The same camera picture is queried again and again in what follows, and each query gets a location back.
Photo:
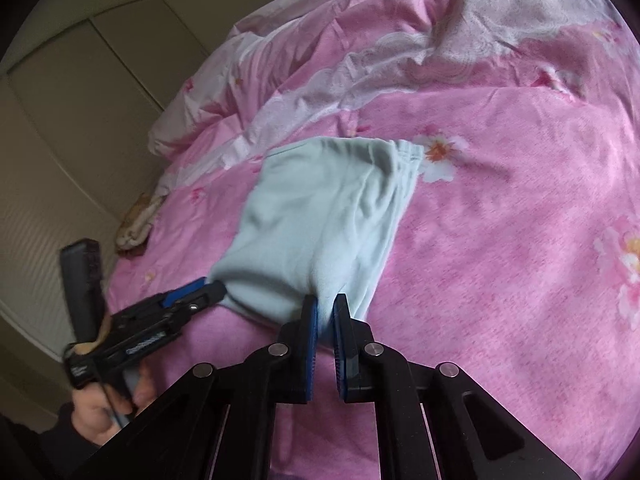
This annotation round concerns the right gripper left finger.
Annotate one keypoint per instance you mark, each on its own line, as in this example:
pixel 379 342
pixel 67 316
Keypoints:
pixel 217 423

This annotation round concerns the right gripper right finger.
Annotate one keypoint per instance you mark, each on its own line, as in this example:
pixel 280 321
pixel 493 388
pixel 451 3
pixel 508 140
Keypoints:
pixel 433 422

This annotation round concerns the light mint long-sleeve shirt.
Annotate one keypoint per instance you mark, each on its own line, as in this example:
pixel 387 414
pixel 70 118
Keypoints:
pixel 320 221

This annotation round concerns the person's left hand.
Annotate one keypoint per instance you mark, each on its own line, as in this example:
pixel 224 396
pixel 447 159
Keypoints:
pixel 95 406

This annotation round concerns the black phone on left gripper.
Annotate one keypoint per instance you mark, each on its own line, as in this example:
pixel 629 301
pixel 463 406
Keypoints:
pixel 81 271

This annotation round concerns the brown plaid folded blanket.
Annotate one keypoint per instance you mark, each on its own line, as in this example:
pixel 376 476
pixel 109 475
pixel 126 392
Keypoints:
pixel 133 233

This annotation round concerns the pink floral duvet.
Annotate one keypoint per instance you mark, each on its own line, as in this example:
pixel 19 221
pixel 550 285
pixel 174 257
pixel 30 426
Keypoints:
pixel 518 255

